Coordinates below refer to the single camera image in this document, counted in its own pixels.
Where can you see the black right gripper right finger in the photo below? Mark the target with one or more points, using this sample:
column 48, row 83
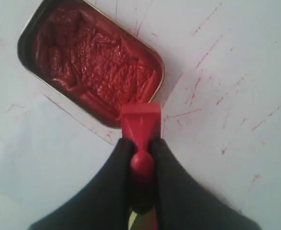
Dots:
column 183, row 204

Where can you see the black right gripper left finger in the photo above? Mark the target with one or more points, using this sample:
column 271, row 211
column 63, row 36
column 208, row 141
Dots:
column 102, row 204

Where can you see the red plastic stamp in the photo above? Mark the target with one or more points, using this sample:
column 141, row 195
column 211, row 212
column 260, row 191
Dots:
column 141, row 123

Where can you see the red ink pad tin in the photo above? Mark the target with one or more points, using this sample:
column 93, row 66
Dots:
column 80, row 52

